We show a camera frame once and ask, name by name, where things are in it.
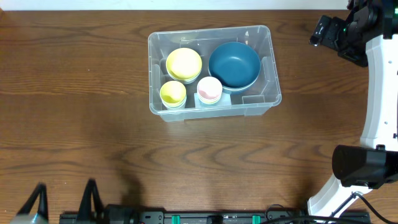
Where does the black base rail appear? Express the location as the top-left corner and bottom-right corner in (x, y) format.
(59, 210), (371, 224)

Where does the dark blue large bowl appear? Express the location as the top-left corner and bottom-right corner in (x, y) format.
(209, 83), (253, 95)

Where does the yellow small bowl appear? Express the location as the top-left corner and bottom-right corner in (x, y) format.
(166, 48), (203, 79)

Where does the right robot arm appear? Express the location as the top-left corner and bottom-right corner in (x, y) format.
(303, 0), (397, 223)

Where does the light blue plastic cup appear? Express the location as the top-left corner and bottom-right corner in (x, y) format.
(199, 101), (220, 107)

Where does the white small bowl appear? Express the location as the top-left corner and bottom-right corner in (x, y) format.
(172, 77), (197, 85)

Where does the yellow plastic cup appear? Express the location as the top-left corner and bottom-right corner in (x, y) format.
(160, 81), (187, 106)
(198, 95), (221, 103)

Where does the green plastic cup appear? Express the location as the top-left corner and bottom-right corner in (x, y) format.
(165, 103), (185, 110)

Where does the light blue small bowl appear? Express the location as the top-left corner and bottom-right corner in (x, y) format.
(169, 74), (199, 84)

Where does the pink plastic cup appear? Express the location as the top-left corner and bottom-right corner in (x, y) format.
(197, 77), (223, 100)

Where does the clear plastic storage container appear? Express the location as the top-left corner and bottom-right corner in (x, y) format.
(148, 25), (282, 122)

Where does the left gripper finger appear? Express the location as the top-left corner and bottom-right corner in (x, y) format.
(17, 182), (49, 221)
(76, 179), (104, 223)

